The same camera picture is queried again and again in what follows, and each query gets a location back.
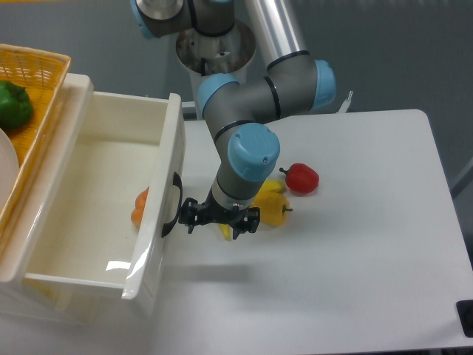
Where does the black top drawer handle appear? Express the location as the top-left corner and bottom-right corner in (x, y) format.
(161, 172), (183, 238)

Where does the green toy bell pepper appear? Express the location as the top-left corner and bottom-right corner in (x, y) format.
(0, 81), (33, 131)

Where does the white plate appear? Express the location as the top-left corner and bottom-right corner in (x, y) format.
(0, 130), (19, 209)

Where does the yellow woven basket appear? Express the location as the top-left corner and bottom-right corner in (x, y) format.
(1, 44), (71, 231)

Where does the black object at table edge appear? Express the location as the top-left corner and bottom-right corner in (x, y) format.
(456, 300), (473, 338)

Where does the white top drawer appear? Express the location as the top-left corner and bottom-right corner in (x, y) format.
(24, 92), (186, 315)

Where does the yellow plastic banana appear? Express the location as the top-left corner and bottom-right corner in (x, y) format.
(217, 179), (287, 242)

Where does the orange toy bell pepper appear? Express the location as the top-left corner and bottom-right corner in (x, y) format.
(131, 188), (149, 228)

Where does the red toy bell pepper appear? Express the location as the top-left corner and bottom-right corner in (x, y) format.
(279, 163), (320, 195)

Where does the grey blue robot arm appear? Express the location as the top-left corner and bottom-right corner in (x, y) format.
(131, 1), (336, 237)

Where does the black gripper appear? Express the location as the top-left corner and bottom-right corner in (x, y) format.
(178, 197), (260, 240)

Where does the white drawer cabinet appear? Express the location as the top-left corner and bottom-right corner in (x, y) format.
(0, 72), (156, 328)

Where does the white table clamp bracket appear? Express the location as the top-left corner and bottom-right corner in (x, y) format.
(336, 90), (353, 114)

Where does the yellow toy bell pepper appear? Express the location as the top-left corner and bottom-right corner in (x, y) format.
(252, 191), (293, 227)

